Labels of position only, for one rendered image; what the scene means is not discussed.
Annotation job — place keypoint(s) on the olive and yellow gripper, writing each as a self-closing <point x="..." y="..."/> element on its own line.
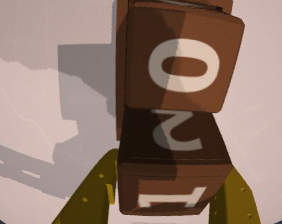
<point x="233" y="203"/>

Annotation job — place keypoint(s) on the brown number cube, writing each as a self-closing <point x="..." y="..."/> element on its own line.
<point x="180" y="56"/>
<point x="170" y="163"/>

